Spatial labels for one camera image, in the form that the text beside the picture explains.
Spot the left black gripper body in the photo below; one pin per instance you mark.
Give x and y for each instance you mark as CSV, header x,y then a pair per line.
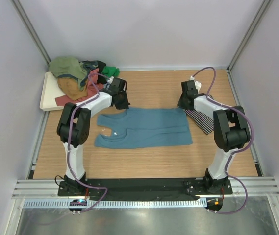
x,y
122,93

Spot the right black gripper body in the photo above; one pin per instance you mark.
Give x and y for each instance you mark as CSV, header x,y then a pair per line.
x,y
181,103

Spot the light blue tank top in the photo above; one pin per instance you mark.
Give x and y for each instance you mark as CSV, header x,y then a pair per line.
x,y
141,128

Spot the black white striped tank top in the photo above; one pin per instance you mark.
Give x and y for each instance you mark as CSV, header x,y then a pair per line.
x,y
202,114

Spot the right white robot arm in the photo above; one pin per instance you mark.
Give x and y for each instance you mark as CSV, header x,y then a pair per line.
x,y
230,129

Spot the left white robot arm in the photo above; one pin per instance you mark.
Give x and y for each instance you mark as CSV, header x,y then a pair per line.
x,y
74,127

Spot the bright green tank top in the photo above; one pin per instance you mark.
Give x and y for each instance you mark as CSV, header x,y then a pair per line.
x,y
111,71

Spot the salmon pink tank top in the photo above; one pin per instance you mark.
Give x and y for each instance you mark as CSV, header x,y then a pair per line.
x,y
92,87

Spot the mustard yellow tank top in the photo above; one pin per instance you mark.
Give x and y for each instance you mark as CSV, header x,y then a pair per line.
x,y
71,88

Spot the olive green tank top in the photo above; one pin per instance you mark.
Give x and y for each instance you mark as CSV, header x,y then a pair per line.
x,y
69,67

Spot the white tray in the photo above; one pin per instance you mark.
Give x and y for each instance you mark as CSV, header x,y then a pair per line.
x,y
50,92

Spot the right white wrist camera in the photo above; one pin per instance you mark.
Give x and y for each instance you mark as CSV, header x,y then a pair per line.
x,y
198,84

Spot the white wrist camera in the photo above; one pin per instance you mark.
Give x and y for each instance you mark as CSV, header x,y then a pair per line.
x,y
110,80
198,84

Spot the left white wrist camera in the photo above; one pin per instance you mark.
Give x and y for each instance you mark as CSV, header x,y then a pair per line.
x,y
110,80

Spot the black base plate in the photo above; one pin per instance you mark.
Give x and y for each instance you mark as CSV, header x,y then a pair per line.
x,y
145,189

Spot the slotted cable duct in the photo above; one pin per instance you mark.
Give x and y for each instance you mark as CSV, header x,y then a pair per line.
x,y
81,204

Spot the aluminium frame rail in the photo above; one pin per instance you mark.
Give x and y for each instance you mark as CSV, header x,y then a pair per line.
x,y
251,186

